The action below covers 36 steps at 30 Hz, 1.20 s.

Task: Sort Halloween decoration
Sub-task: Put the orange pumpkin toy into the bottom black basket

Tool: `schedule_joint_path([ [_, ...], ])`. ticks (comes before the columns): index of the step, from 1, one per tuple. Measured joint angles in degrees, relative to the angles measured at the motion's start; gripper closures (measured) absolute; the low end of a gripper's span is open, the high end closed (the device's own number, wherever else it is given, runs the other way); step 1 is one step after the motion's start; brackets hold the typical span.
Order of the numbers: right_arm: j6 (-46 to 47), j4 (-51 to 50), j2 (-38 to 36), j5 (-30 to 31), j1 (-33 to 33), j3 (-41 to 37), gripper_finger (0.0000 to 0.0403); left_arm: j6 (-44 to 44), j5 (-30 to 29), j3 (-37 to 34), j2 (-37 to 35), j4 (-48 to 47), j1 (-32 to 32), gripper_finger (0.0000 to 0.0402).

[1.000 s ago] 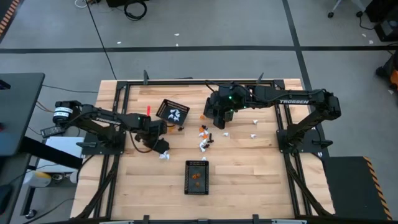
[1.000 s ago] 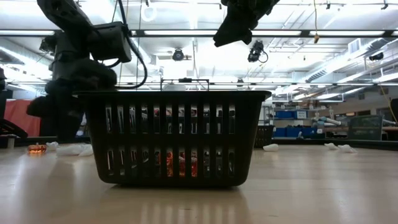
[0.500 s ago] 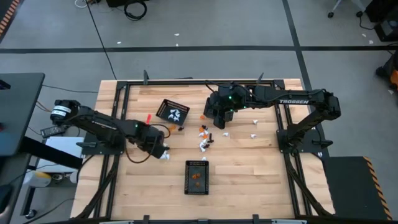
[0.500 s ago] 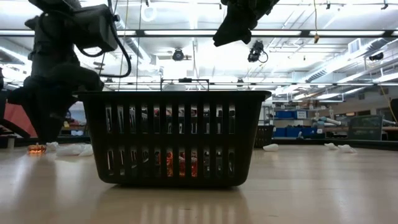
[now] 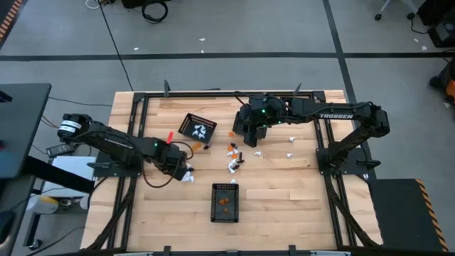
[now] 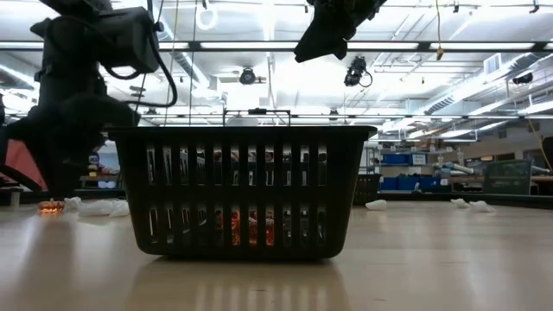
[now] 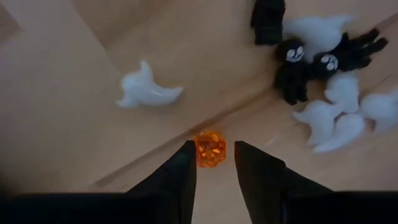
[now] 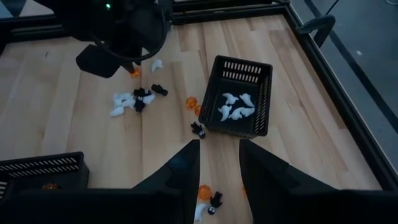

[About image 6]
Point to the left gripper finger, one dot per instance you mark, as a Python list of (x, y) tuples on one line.
[(65, 173)]

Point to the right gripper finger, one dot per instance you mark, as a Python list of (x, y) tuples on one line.
[(342, 47), (317, 39)]

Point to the white plastic ghost figure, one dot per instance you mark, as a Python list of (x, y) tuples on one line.
[(71, 202), (460, 202), (121, 208)]

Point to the black slotted plastic basket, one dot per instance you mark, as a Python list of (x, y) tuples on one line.
[(345, 194), (367, 190)]

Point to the red packets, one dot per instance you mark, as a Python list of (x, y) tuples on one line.
[(235, 224)]

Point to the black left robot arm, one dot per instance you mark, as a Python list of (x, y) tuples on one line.
[(73, 8)]

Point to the black overhead crossbeam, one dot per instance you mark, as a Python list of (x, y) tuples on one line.
[(310, 45)]

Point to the red panel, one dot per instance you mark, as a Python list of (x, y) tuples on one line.
[(19, 160)]

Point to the white crumpled wrappers left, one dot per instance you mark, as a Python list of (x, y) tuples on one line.
[(97, 208)]

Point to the blue storage bin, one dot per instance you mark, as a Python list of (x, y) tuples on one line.
[(406, 183), (393, 159)]

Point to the white crumpled wrapper right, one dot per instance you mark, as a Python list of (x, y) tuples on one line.
[(376, 205)]

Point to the black ceiling device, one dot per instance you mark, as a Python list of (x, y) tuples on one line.
[(523, 78)]

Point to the dark mesh office chair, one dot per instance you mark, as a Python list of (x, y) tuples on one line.
[(507, 177)]

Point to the white wrapper far right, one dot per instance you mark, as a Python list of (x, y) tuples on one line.
[(481, 206)]

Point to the black overhead camera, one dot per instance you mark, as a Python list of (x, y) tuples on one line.
[(247, 76)]

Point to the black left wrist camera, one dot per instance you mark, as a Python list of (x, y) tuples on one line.
[(129, 39)]

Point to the black aluminium table frame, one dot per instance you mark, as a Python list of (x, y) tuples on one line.
[(518, 199)]

